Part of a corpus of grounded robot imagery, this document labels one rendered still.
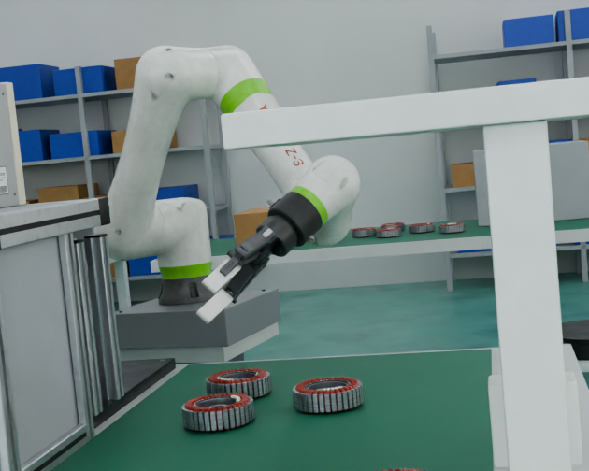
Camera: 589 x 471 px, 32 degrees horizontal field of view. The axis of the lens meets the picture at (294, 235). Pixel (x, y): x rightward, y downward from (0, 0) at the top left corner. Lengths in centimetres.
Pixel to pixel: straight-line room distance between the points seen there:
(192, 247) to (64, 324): 88
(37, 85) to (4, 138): 685
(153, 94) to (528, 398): 132
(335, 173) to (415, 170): 644
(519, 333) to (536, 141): 18
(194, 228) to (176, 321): 25
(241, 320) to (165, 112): 51
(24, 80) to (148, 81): 650
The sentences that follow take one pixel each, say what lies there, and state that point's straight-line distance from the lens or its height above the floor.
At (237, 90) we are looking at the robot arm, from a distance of 219.
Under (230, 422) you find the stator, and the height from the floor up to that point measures 76.
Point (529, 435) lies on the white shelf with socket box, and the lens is 103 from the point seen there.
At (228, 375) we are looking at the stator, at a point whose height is 78.
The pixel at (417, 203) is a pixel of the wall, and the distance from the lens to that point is 836.
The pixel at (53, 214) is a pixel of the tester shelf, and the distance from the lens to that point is 154.
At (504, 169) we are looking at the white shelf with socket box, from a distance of 99.
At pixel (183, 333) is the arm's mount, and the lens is 230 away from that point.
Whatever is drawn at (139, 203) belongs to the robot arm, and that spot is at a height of 108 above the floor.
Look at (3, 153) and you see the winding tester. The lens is 172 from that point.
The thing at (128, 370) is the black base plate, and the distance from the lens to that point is 201.
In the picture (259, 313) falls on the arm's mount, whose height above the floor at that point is 79.
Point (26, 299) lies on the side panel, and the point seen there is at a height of 99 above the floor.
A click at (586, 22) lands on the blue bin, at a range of 784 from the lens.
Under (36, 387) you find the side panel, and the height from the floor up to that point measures 87.
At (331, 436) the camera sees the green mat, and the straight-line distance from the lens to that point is 149.
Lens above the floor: 116
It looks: 5 degrees down
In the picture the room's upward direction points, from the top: 5 degrees counter-clockwise
